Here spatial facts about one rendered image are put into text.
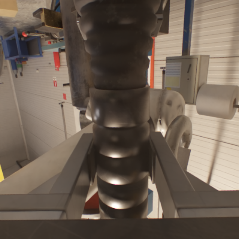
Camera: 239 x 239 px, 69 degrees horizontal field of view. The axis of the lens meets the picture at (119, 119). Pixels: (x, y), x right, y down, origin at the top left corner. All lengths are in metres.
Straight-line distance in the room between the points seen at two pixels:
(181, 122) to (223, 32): 2.53
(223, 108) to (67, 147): 1.34
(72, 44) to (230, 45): 2.09
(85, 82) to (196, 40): 2.10
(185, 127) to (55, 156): 0.18
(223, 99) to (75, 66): 1.06
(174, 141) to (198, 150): 2.84
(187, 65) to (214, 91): 0.30
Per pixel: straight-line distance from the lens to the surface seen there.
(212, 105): 1.50
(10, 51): 7.95
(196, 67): 1.55
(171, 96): 0.31
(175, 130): 0.24
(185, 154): 0.30
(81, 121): 1.12
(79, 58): 1.04
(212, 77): 2.75
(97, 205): 1.22
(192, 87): 1.56
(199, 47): 2.83
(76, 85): 1.06
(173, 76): 1.63
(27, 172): 0.23
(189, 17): 1.70
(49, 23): 1.25
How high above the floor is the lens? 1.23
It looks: 17 degrees up
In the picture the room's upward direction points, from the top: 178 degrees clockwise
